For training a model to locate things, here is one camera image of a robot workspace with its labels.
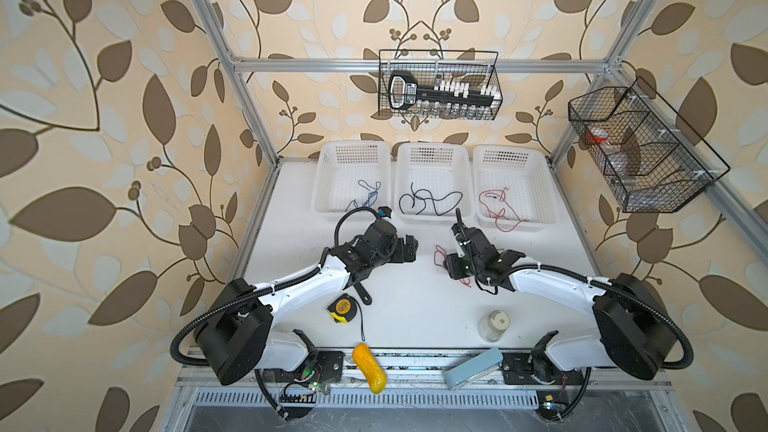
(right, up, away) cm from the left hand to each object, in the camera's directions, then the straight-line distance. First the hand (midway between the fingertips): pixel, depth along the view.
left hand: (409, 242), depth 83 cm
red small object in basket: (+52, +29, 0) cm, 60 cm away
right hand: (+13, -8, +5) cm, 16 cm away
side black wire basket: (+59, +23, -10) cm, 64 cm away
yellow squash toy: (-9, -29, -12) cm, 33 cm away
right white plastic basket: (+41, +15, +29) cm, 52 cm away
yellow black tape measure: (-18, -18, -2) cm, 25 cm away
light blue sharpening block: (+15, -28, -12) cm, 34 cm away
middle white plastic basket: (+11, +18, +32) cm, 38 cm away
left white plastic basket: (-21, +20, +33) cm, 44 cm away
